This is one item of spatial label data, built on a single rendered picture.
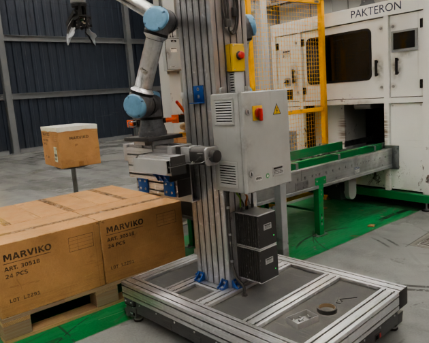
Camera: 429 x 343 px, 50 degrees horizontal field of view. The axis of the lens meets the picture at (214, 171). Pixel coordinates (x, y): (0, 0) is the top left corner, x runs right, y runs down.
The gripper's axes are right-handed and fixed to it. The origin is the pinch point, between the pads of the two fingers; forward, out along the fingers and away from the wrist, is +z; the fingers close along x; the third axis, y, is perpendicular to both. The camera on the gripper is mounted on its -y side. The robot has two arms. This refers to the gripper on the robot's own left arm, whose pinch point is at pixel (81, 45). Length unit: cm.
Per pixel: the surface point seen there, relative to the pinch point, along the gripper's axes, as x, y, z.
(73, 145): 91, -204, 69
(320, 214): 196, 7, 133
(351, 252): 174, 48, 152
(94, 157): 111, -201, 83
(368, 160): 267, 13, 99
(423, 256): 193, 92, 152
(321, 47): 308, -59, -10
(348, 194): 244, 6, 127
